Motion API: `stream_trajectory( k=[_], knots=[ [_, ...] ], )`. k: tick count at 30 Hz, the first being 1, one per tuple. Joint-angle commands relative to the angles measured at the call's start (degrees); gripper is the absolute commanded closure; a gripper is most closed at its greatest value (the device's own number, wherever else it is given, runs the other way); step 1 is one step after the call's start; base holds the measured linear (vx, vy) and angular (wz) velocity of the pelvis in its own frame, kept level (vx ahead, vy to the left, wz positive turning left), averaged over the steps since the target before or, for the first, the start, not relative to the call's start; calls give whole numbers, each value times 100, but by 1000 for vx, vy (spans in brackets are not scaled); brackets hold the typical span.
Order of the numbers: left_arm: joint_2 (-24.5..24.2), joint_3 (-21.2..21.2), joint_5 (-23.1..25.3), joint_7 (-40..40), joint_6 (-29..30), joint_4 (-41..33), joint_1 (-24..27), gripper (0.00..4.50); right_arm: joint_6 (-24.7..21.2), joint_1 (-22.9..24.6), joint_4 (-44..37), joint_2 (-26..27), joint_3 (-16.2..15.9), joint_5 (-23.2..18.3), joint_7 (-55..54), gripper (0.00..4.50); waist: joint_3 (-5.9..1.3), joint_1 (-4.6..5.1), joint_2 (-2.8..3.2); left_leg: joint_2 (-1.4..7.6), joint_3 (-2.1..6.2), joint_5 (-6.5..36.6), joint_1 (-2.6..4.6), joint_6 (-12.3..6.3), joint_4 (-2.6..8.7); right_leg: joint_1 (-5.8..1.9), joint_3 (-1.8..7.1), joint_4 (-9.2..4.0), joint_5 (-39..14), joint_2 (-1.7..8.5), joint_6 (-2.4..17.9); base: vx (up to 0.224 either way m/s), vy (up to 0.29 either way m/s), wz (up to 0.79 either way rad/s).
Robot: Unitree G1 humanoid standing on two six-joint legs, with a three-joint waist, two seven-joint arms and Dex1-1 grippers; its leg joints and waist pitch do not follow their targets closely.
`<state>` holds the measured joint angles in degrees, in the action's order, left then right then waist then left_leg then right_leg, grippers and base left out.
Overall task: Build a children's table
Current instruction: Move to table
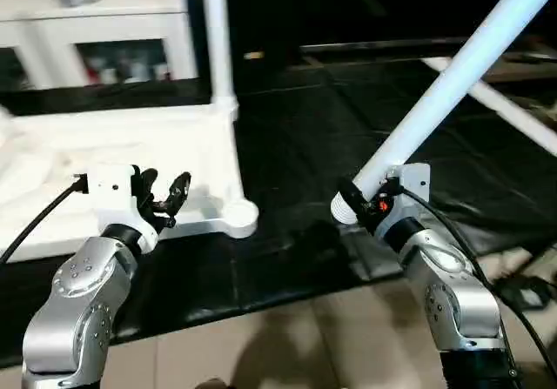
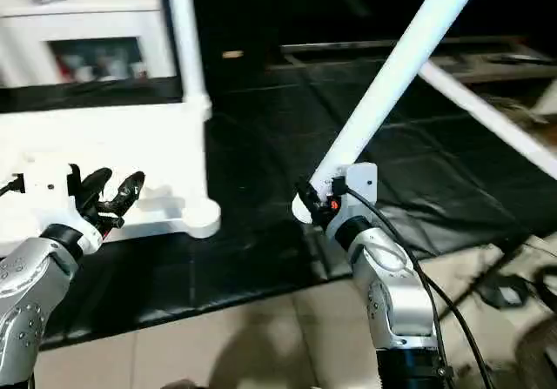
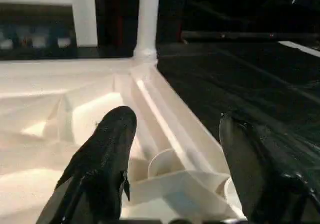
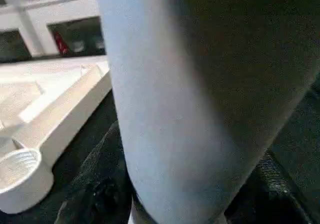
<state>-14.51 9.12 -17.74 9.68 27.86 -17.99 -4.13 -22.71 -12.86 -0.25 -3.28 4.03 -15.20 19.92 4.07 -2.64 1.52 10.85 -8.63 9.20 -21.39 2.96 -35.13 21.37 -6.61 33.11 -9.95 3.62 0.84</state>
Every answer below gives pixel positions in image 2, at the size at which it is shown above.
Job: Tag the white plastic table top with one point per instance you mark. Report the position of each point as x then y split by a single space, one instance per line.
104 145

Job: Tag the white plastic table leg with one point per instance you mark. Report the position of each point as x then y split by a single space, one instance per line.
187 41
392 76

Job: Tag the black work mat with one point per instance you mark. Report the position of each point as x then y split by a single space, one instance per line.
348 145

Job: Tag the small tan block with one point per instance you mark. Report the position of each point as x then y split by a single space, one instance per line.
232 55

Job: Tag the black metal stand tube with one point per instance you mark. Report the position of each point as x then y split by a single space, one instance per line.
479 276

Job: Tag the white glass-door cabinet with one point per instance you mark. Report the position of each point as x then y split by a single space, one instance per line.
87 23

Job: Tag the white edge strip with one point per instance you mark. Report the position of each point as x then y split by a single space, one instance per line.
487 115

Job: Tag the black box white label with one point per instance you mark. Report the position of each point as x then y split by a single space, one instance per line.
499 295

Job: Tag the black remote control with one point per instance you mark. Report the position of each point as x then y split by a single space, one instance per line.
520 57

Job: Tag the black metal rail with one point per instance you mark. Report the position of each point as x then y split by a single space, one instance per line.
400 46

